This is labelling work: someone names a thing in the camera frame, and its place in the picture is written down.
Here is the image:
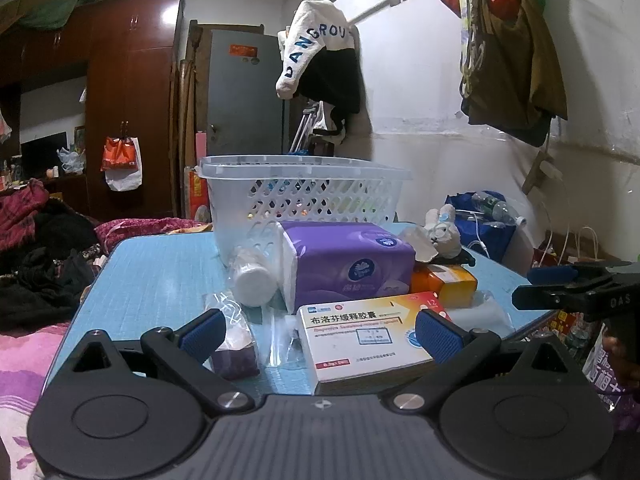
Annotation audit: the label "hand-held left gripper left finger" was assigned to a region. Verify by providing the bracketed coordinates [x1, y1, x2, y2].
[67, 308, 256, 416]

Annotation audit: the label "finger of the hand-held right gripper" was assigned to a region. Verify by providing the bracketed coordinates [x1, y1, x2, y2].
[512, 282, 608, 322]
[529, 260, 628, 287]

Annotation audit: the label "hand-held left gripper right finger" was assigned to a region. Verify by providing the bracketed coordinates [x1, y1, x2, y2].
[385, 308, 576, 413]

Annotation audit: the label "clear bag with purple contents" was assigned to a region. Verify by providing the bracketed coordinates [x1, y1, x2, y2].
[202, 292, 261, 380]

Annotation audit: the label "orange box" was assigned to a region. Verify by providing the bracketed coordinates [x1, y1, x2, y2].
[410, 264, 478, 308]

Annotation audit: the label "white plastic bottle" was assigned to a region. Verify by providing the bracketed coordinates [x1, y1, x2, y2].
[231, 247, 278, 307]

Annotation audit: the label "white medicine box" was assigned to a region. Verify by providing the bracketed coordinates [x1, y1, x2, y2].
[296, 291, 453, 395]

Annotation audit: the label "clear plastic wrapper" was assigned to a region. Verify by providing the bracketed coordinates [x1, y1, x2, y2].
[260, 307, 313, 372]

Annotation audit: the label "beige plush rabbit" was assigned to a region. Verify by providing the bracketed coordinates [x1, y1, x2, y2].
[424, 207, 476, 267]

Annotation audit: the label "purple tissue pack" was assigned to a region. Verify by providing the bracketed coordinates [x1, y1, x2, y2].
[277, 220, 417, 313]

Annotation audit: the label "white plastic basket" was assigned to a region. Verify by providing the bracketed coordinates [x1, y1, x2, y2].
[197, 155, 415, 268]

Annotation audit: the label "blue bag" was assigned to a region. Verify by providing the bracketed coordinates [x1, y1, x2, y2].
[445, 191, 518, 263]

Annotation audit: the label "clear plastic water bottle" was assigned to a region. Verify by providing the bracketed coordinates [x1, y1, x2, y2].
[470, 191, 526, 226]

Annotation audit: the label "magenta blanket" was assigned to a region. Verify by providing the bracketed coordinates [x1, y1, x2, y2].
[95, 217, 216, 253]

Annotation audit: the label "pile of dark clothes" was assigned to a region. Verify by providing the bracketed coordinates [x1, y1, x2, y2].
[0, 177, 108, 331]

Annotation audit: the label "pink bedsheet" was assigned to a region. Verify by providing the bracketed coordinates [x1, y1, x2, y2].
[0, 322, 68, 480]

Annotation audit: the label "orange and white plastic bag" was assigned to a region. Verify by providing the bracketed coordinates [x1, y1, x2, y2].
[101, 136, 142, 192]

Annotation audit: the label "olive hanging bag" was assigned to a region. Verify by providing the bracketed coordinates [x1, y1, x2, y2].
[460, 0, 568, 148]

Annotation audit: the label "wooden boards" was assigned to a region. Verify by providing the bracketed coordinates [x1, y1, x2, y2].
[172, 20, 211, 211]

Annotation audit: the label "metal crutch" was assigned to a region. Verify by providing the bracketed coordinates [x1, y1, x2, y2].
[287, 102, 321, 156]

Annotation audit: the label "brown wooden wardrobe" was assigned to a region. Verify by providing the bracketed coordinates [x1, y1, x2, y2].
[0, 0, 183, 221]

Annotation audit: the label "grey door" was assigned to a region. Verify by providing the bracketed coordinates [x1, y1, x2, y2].
[205, 29, 291, 158]

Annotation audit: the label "black monitor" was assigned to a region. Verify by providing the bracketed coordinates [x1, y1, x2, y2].
[20, 131, 68, 178]

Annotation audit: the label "black garment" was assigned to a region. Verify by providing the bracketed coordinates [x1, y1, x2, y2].
[295, 47, 363, 131]

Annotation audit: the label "white lettered hoodie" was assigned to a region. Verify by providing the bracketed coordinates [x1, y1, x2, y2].
[275, 0, 361, 100]

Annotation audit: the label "green cloth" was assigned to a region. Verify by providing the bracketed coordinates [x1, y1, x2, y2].
[20, 0, 146, 31]

